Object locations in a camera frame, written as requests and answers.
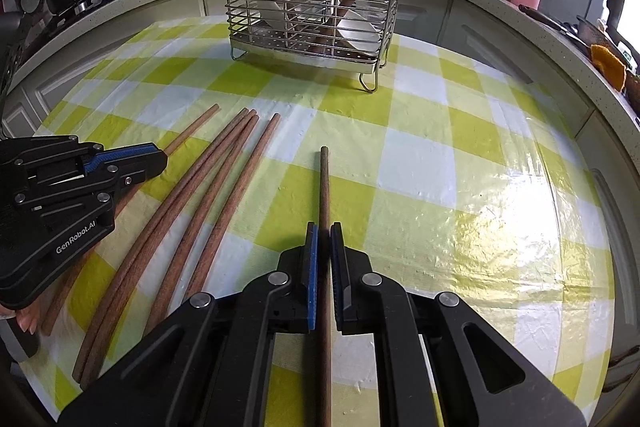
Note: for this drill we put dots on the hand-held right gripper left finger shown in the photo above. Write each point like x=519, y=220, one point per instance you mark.
x=312, y=277

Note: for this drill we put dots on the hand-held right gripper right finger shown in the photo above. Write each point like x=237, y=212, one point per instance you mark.
x=339, y=282

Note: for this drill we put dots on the person's left hand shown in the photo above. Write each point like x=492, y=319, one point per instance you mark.
x=29, y=319

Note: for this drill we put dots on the yellow-green checked tablecloth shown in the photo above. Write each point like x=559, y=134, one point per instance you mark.
x=450, y=132

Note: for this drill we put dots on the woven basket with greens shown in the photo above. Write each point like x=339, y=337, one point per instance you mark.
x=634, y=89

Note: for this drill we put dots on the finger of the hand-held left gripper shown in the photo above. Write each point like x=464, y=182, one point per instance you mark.
x=125, y=151
x=130, y=172

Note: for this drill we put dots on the orange sponge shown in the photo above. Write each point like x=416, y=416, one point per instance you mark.
x=611, y=67

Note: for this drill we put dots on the steel basin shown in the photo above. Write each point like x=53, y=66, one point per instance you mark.
x=595, y=32

